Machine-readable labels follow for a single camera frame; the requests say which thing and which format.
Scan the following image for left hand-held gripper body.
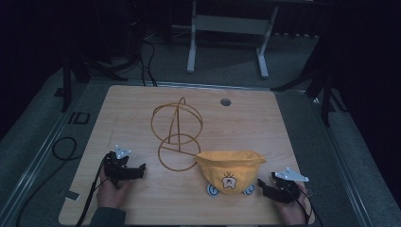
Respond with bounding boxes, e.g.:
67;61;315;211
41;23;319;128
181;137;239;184
103;144;133;189

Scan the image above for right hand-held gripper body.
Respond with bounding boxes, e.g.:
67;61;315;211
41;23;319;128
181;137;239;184
270;166;310;204

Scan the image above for yellow hat with cartoon print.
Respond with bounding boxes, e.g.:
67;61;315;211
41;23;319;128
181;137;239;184
193;149;268;198

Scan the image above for golden wire hat stand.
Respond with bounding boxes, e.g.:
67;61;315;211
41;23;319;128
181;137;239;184
150;96;204;173

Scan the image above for person's right hand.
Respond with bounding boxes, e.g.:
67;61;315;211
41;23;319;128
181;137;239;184
273;183;312;227

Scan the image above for person's left hand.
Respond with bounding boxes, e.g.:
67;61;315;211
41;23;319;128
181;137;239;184
96;175;134;209

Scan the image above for black metal stand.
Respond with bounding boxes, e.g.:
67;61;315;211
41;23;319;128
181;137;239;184
270;60;349;128
61;51;129;114

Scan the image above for right hand-held gripper cable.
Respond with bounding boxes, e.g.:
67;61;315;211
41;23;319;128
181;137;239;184
291;185;324;227

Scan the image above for hand-held gripper cable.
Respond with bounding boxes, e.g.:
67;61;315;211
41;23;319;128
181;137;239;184
75;155;110;227
291;185;324;227

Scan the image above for left hand-held gripper cable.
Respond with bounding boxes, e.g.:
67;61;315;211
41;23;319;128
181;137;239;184
75;155;110;227

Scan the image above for black floor cable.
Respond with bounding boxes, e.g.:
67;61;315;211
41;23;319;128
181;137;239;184
15;136;78;227

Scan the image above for black cables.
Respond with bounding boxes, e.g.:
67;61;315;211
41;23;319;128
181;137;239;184
137;39;159;88

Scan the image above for white desk frame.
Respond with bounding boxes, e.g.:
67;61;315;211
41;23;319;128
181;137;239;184
185;0;280;79

